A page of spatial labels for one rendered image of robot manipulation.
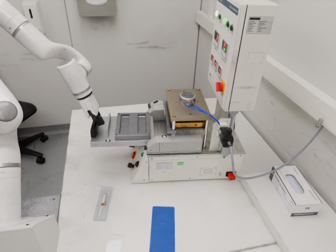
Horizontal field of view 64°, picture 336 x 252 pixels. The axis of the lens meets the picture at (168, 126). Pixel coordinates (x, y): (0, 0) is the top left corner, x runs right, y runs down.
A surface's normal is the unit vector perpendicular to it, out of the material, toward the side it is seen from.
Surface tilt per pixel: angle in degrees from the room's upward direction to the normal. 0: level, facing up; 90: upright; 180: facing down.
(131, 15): 90
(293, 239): 0
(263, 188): 0
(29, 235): 90
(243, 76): 90
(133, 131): 0
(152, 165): 90
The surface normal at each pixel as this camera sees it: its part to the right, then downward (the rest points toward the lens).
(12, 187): 0.90, -0.17
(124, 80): 0.22, 0.55
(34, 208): 0.03, -0.82
